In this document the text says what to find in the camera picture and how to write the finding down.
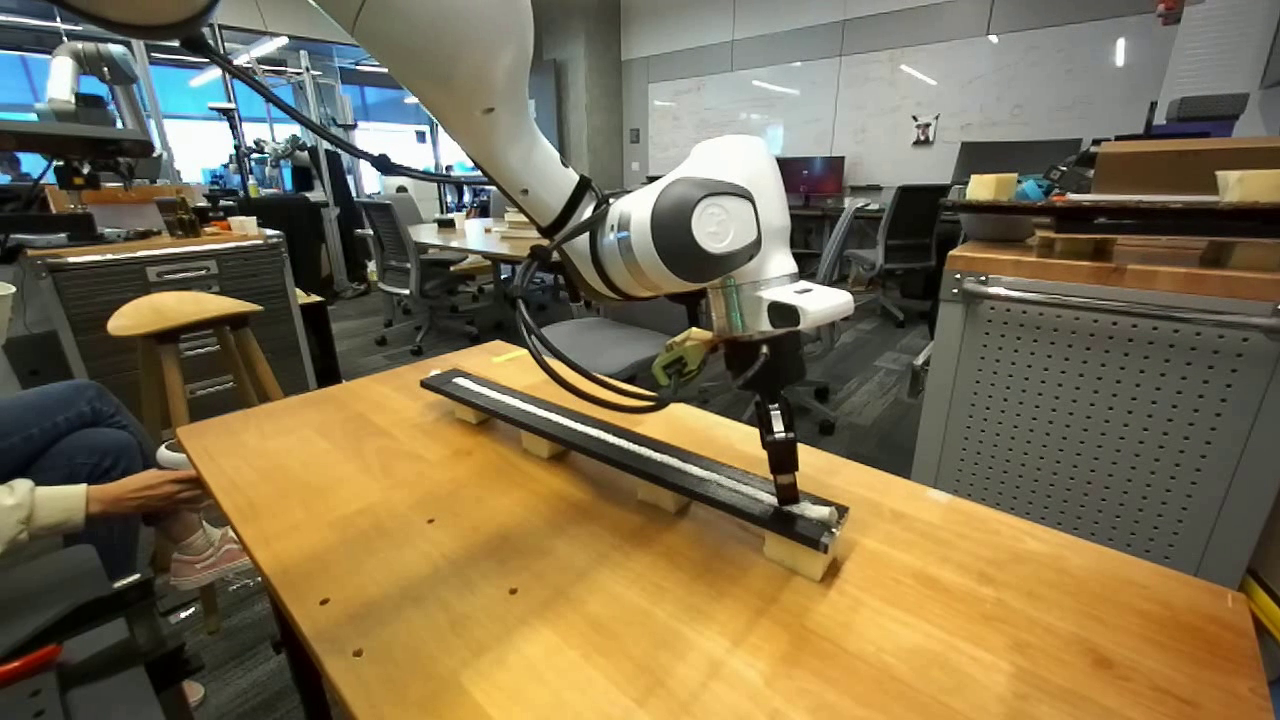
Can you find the grey metal tool cabinet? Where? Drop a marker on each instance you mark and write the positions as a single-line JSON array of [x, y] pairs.
[[1106, 414]]

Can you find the wooden desk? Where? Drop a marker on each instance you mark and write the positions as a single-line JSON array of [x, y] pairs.
[[467, 243]]

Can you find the black office chair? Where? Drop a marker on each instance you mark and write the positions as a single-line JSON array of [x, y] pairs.
[[912, 243]]

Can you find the long black grooved rail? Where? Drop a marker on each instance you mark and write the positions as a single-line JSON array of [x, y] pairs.
[[640, 463]]

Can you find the seated person in blue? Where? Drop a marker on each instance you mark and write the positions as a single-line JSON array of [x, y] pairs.
[[67, 426]]

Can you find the white cylindrical lamp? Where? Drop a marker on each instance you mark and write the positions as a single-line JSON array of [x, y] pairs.
[[62, 81]]

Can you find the wooden stool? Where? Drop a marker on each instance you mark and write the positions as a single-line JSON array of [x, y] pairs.
[[187, 321]]

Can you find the bystander hand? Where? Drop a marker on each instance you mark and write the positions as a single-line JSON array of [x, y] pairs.
[[144, 492]]

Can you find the light sleeved forearm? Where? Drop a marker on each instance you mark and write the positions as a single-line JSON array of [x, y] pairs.
[[43, 510]]

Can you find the black equipment pile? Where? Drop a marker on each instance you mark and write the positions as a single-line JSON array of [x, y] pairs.
[[1201, 118]]

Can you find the dark office chair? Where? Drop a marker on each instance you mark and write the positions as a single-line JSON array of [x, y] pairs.
[[394, 260]]

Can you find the wooden support block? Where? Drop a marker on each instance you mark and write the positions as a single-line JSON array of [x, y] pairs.
[[540, 446], [467, 414], [663, 496], [800, 555]]

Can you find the pale sneaker shoe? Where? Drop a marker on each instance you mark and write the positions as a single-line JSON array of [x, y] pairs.
[[204, 556]]

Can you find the pale foam block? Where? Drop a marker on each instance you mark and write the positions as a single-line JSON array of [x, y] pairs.
[[992, 189], [1249, 184]]

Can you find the grey drawer cabinet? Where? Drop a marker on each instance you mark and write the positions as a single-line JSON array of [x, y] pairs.
[[160, 272]]

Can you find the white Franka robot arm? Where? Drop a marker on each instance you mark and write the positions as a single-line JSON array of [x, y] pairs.
[[467, 65]]

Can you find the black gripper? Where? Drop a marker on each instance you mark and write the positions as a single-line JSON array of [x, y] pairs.
[[765, 364]]

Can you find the yellow edge strip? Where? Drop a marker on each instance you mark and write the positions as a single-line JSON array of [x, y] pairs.
[[1266, 605]]

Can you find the stack of books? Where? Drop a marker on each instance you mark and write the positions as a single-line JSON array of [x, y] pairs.
[[520, 224]]

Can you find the dark computer monitor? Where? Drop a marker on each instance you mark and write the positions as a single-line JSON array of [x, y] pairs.
[[819, 177]]

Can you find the paper cup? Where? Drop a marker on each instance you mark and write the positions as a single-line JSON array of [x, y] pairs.
[[175, 459]]

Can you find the blue tool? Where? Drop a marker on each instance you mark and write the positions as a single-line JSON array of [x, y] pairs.
[[1038, 184]]

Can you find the small wall poster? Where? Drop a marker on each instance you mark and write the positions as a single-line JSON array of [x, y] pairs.
[[925, 128]]

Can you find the brown wooden box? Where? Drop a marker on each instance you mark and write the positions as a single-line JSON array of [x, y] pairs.
[[1186, 166]]

